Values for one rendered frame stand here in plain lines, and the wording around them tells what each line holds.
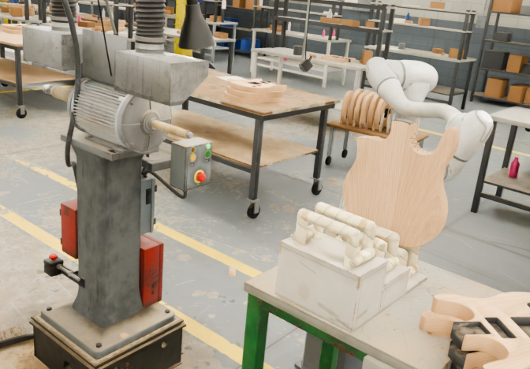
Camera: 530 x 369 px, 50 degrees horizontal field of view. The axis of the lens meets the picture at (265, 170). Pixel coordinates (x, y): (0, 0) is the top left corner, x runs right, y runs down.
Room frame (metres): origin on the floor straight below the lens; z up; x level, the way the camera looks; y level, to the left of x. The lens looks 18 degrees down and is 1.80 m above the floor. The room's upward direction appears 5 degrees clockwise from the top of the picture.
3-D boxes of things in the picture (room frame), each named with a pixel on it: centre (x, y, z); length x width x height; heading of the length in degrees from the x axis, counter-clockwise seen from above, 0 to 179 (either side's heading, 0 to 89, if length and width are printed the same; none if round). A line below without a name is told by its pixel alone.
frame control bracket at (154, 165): (2.35, 0.43, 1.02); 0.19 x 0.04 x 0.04; 142
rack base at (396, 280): (1.58, -0.31, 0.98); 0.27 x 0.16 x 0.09; 51
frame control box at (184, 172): (2.39, 0.39, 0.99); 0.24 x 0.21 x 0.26; 52
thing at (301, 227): (1.47, -0.12, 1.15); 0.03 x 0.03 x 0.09
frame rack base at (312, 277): (1.46, -0.21, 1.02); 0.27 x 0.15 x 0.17; 51
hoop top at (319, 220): (1.42, -0.18, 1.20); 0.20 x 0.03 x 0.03; 50
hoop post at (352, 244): (1.37, -0.25, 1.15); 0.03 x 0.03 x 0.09
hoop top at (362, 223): (1.48, -0.24, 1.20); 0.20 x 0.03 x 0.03; 50
